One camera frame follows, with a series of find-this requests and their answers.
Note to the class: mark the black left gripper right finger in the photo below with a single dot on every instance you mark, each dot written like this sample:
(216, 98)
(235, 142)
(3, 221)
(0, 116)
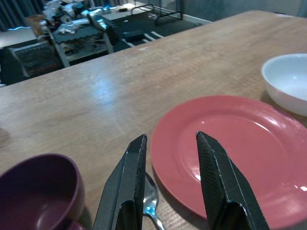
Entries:
(225, 189)

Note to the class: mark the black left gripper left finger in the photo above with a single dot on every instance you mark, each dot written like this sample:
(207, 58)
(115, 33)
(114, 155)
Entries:
(124, 187)

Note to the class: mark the silver metal spoon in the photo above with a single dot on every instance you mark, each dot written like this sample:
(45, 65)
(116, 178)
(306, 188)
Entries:
(151, 203)

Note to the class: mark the red round plate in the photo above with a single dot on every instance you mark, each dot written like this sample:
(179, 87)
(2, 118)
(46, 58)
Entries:
(242, 129)

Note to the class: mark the purple mug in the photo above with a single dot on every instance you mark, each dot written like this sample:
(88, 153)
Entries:
(36, 191)

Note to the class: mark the white bowl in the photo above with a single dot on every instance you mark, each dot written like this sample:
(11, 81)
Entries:
(287, 79)

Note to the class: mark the small black box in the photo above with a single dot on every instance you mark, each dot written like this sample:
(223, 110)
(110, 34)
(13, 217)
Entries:
(133, 37)

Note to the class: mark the white cluttered shelf cart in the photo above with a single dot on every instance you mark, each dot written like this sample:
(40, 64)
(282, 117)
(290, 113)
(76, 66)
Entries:
(79, 38)

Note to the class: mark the black mesh crate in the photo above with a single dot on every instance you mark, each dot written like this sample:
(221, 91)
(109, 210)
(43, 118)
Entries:
(33, 60)

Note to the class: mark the black foam floor mat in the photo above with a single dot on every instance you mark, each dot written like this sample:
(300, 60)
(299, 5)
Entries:
(172, 28)

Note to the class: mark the brown cardboard box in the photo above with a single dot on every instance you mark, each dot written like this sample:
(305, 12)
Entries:
(34, 22)

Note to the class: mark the dark window curtain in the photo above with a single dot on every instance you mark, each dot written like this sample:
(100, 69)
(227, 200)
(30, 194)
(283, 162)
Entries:
(16, 12)

